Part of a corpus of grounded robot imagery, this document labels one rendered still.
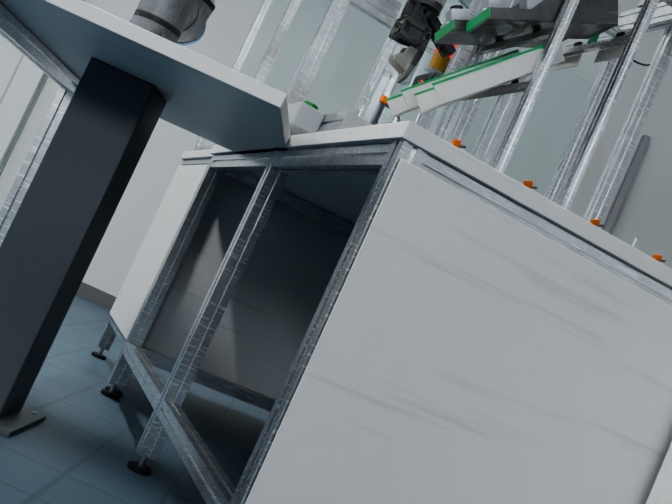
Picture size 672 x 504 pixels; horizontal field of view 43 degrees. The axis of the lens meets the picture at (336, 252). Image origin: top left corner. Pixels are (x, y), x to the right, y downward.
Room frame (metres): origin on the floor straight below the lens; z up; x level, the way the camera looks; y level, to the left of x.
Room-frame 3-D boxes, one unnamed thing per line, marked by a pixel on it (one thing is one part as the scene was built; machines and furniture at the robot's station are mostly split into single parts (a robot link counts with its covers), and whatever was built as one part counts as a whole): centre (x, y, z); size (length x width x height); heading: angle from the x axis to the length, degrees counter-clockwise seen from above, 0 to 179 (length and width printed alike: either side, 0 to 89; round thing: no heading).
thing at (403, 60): (2.11, 0.04, 1.17); 0.06 x 0.03 x 0.09; 111
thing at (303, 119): (2.15, 0.23, 0.93); 0.21 x 0.07 x 0.06; 20
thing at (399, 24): (2.12, 0.05, 1.27); 0.09 x 0.08 x 0.12; 111
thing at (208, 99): (2.01, 0.56, 0.84); 0.90 x 0.70 x 0.03; 1
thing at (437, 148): (2.31, -0.42, 0.85); 1.50 x 1.41 x 0.03; 20
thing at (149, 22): (2.00, 0.61, 0.93); 0.15 x 0.15 x 0.10
